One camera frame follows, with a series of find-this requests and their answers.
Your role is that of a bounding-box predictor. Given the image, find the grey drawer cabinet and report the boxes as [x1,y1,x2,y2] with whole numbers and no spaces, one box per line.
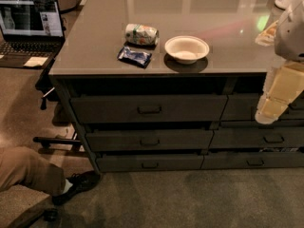
[49,0,304,172]

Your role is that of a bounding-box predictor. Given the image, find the black shoe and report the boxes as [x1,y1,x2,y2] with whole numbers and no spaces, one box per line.
[52,171,101,205]

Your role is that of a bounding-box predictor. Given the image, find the blue snack packet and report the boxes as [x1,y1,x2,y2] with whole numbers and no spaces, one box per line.
[117,46,152,68]

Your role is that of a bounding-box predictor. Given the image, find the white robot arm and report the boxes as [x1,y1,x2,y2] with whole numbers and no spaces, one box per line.
[255,0,304,124]

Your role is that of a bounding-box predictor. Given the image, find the person's leg brown trousers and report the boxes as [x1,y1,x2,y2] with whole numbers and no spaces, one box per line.
[0,146,66,196]

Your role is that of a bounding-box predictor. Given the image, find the open black laptop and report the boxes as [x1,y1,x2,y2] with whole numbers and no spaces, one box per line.
[0,0,65,68]

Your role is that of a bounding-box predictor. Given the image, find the crushed green white can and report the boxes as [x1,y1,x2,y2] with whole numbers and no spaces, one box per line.
[124,24,159,46]

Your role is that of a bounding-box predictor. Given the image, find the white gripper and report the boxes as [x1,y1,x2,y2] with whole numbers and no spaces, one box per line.
[255,61,304,124]

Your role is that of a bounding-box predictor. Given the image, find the white paper bowl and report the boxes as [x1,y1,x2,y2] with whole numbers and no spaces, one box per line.
[164,36,210,65]

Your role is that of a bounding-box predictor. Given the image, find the orange snack bag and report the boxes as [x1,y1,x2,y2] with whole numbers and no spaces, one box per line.
[255,21,278,47]

